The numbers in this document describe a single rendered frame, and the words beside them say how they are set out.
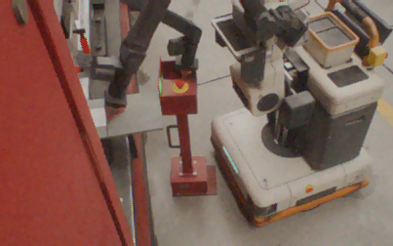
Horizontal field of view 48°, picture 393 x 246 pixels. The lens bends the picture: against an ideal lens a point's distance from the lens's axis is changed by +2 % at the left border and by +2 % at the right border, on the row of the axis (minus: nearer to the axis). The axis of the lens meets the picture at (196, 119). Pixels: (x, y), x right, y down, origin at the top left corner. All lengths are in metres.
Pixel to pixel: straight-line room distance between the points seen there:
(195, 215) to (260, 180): 0.44
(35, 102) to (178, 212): 2.24
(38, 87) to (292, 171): 2.07
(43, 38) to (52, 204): 0.07
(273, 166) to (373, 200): 0.61
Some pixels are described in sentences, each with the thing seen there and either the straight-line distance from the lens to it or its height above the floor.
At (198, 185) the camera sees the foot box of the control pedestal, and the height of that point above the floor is 0.08.
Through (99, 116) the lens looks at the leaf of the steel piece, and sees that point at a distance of 1.49.
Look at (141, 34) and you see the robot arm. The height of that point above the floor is 1.32.
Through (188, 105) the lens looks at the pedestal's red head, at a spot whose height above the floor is 0.72.
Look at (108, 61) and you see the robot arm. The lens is 1.32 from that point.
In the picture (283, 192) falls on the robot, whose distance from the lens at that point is 2.14.
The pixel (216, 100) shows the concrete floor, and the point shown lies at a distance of 2.90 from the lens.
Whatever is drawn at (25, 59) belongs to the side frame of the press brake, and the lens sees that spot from 0.16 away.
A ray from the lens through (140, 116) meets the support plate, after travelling 1.46.
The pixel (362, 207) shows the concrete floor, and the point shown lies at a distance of 2.51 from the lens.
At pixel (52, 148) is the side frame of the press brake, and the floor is 1.93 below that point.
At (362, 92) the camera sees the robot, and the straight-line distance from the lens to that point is 1.89.
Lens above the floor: 2.05
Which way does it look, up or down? 48 degrees down
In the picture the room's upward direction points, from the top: 4 degrees counter-clockwise
